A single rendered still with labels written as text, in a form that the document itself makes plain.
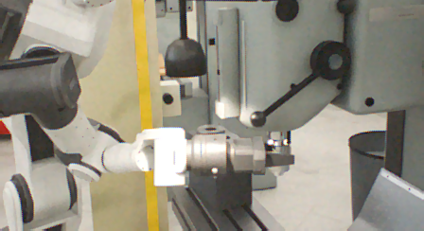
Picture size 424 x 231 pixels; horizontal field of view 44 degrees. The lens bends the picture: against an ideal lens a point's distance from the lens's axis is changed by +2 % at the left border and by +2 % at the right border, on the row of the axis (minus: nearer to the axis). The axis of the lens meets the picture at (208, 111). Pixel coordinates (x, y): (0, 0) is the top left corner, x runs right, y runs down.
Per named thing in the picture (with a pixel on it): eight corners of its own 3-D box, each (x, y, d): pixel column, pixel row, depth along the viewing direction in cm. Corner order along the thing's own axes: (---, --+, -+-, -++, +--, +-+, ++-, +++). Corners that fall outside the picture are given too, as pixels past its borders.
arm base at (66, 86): (4, 134, 105) (-23, 95, 97) (15, 90, 114) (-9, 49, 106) (79, 123, 104) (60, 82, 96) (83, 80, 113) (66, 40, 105)
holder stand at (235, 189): (216, 212, 150) (214, 147, 145) (188, 185, 170) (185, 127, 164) (253, 204, 155) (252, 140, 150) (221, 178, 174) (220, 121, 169)
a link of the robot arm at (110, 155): (144, 183, 117) (97, 183, 130) (162, 144, 121) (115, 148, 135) (109, 159, 111) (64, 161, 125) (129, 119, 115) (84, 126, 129)
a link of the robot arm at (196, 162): (206, 133, 105) (151, 133, 106) (207, 186, 104) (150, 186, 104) (208, 135, 116) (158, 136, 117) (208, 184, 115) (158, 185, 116)
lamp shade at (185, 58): (156, 75, 89) (153, 39, 88) (185, 68, 94) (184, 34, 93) (185, 79, 84) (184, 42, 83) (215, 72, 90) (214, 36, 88)
